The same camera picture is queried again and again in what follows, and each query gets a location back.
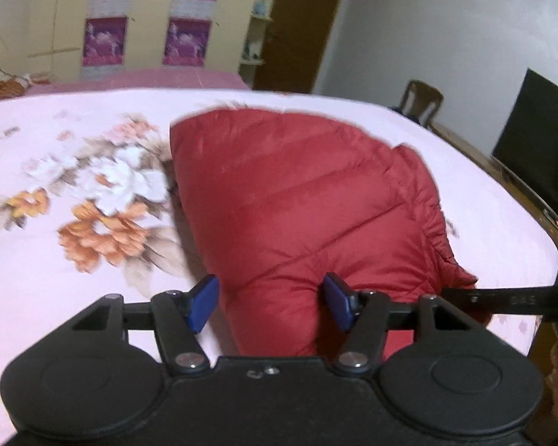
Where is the pink bed sheet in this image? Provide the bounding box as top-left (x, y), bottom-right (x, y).
top-left (23, 67), bottom-right (252, 96)

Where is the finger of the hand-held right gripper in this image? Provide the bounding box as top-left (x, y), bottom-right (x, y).
top-left (441, 283), bottom-right (558, 323)

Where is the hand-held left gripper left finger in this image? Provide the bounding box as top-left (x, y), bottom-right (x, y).
top-left (70, 274), bottom-right (220, 375)

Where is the black television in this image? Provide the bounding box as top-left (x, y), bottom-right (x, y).
top-left (491, 68), bottom-right (558, 234)

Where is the white wall shelf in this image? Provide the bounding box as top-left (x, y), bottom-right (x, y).
top-left (238, 0), bottom-right (285, 89)

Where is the red puffer jacket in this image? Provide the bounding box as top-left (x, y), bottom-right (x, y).
top-left (169, 107), bottom-right (494, 358)

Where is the wooden table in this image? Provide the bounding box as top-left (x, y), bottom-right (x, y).
top-left (430, 121), bottom-right (558, 248)

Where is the white floral blanket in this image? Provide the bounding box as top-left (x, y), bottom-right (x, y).
top-left (0, 86), bottom-right (558, 446)

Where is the cream wardrobe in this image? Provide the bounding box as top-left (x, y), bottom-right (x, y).
top-left (28, 0), bottom-right (266, 84)

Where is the brown wooden door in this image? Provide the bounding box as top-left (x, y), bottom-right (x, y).
top-left (253, 0), bottom-right (347, 94)

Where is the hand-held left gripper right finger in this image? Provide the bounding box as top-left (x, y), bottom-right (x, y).
top-left (322, 273), bottom-right (482, 375)

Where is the wooden chair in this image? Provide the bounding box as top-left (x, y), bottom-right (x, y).
top-left (397, 80), bottom-right (445, 129)

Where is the brown patterned pillow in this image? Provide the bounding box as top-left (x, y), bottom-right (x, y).
top-left (0, 66), bottom-right (34, 104)

